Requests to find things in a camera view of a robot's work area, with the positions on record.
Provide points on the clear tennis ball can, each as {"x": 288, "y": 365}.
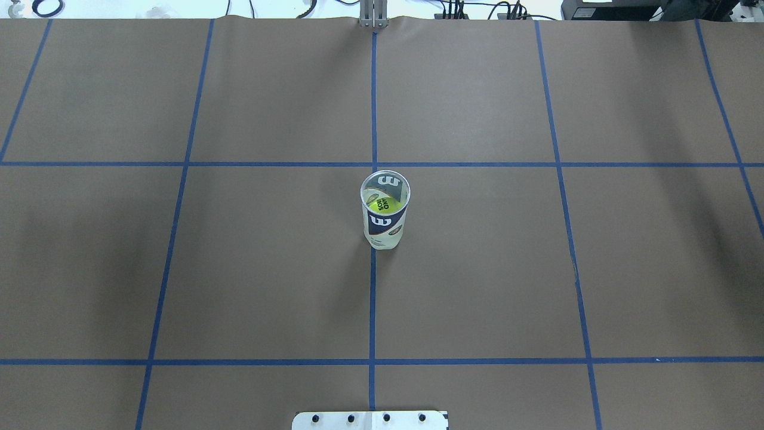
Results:
{"x": 384, "y": 232}

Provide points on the black box with label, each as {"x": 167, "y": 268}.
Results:
{"x": 626, "y": 11}

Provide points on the aluminium frame post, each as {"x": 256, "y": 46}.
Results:
{"x": 373, "y": 14}

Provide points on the white pedestal column with base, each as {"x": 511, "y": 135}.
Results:
{"x": 391, "y": 419}

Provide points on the yellow tennis ball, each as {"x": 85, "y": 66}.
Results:
{"x": 383, "y": 204}

